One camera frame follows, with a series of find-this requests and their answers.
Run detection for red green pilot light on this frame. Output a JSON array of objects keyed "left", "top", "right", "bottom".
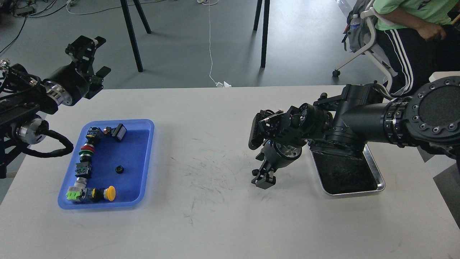
[{"left": 78, "top": 142, "right": 95, "bottom": 163}]

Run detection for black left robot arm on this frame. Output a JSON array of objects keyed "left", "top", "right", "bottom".
[{"left": 0, "top": 36, "right": 111, "bottom": 179}]

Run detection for green and grey switch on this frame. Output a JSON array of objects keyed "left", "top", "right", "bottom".
[{"left": 66, "top": 177, "right": 87, "bottom": 202}]

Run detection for blue plastic tray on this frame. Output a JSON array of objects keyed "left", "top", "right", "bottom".
[{"left": 57, "top": 119, "right": 155, "bottom": 210}]

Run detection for silver metal tray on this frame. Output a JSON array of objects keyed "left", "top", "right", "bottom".
[{"left": 312, "top": 145, "right": 386, "bottom": 196}]

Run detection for white office chair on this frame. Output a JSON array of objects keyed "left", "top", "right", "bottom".
[{"left": 343, "top": 0, "right": 396, "bottom": 91}]

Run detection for white side table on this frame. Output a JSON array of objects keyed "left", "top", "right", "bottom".
[{"left": 429, "top": 71, "right": 460, "bottom": 82}]

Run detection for black cables on floor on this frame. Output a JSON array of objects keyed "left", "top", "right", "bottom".
[{"left": 0, "top": 0, "right": 78, "bottom": 56}]

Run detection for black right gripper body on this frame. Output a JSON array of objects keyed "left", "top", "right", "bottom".
[{"left": 256, "top": 140, "right": 302, "bottom": 172}]

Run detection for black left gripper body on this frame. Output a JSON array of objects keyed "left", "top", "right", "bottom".
[{"left": 43, "top": 63, "right": 94, "bottom": 106}]

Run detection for small black gear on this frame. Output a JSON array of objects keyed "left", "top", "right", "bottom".
[{"left": 115, "top": 165, "right": 124, "bottom": 174}]

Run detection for black green contact block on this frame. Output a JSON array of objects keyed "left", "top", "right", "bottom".
[{"left": 74, "top": 161, "right": 92, "bottom": 179}]

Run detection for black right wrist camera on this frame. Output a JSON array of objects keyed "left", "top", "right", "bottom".
[{"left": 248, "top": 109, "right": 284, "bottom": 150}]

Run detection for yellow mushroom push button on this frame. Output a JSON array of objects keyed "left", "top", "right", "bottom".
[{"left": 85, "top": 186, "right": 116, "bottom": 202}]

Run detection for black rectangular push button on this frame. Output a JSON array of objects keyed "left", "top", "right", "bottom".
[{"left": 102, "top": 123, "right": 128, "bottom": 142}]

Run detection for person in green shirt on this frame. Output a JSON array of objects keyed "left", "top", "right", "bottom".
[{"left": 373, "top": 0, "right": 460, "bottom": 96}]

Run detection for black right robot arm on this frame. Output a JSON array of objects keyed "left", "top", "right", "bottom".
[{"left": 248, "top": 76, "right": 459, "bottom": 190}]

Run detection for black table leg right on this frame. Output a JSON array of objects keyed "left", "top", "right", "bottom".
[{"left": 253, "top": 0, "right": 271, "bottom": 68}]

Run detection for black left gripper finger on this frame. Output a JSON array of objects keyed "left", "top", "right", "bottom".
[
  {"left": 65, "top": 35, "right": 106, "bottom": 72},
  {"left": 86, "top": 66, "right": 111, "bottom": 99}
]

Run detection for black table leg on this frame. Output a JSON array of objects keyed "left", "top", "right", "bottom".
[
  {"left": 120, "top": 0, "right": 152, "bottom": 73},
  {"left": 253, "top": 0, "right": 271, "bottom": 68}
]

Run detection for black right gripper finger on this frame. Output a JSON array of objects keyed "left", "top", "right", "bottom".
[
  {"left": 256, "top": 168, "right": 276, "bottom": 190},
  {"left": 251, "top": 159, "right": 268, "bottom": 184}
]

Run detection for white cable on floor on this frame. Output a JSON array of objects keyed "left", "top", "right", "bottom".
[{"left": 196, "top": 0, "right": 232, "bottom": 88}]

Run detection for black table leg left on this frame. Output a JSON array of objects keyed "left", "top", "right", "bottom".
[{"left": 120, "top": 0, "right": 152, "bottom": 73}]

